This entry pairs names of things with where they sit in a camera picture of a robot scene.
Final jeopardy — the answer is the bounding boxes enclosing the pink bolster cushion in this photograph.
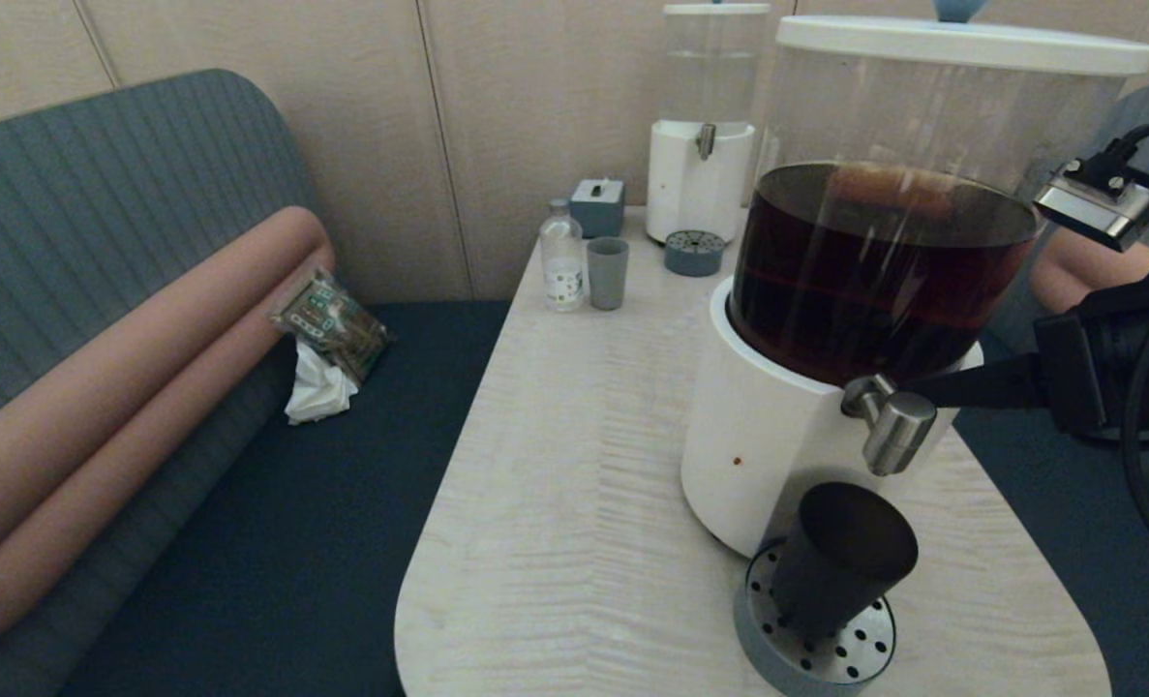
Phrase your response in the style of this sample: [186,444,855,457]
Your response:
[0,205,338,652]
[1029,227,1149,316]

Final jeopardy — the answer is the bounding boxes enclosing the black tapered cup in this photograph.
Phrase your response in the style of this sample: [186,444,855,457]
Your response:
[771,482,920,640]

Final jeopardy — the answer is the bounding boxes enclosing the clear plastic bottle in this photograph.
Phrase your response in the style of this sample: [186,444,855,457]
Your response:
[539,198,586,313]

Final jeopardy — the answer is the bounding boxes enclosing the green snack packet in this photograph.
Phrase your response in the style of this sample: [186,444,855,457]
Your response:
[269,268,393,385]

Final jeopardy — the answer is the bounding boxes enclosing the crumpled white tissue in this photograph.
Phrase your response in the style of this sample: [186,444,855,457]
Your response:
[284,339,360,425]

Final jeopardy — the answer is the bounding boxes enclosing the blue-grey tissue box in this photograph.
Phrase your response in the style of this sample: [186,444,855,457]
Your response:
[569,179,626,239]

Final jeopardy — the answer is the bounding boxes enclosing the grey-blue cup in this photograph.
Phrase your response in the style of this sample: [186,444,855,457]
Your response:
[587,237,630,311]

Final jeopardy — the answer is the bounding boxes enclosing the pink right bolster cushion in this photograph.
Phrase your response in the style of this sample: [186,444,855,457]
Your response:
[1029,227,1149,316]

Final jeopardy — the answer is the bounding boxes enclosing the teal bench sofa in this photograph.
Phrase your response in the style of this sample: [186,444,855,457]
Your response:
[0,68,512,697]
[952,79,1149,697]

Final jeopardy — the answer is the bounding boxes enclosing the teal right bench sofa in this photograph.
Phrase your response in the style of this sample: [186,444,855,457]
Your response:
[952,79,1149,697]

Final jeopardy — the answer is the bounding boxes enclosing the large dark tea dispenser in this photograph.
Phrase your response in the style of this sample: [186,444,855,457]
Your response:
[680,0,1149,561]

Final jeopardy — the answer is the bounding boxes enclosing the small clear water dispenser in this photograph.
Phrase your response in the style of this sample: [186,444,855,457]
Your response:
[647,0,773,246]

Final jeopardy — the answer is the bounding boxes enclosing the small blue-grey perforated drip tray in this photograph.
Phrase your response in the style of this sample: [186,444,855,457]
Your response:
[664,230,726,278]

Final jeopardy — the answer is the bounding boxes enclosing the teal left bench sofa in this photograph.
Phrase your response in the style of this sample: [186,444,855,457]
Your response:
[0,68,512,697]

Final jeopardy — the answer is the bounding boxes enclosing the large blue-grey perforated drip tray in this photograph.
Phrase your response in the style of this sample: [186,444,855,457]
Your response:
[734,539,897,697]

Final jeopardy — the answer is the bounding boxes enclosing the pink left bolster cushion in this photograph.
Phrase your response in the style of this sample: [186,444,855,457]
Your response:
[0,205,338,652]

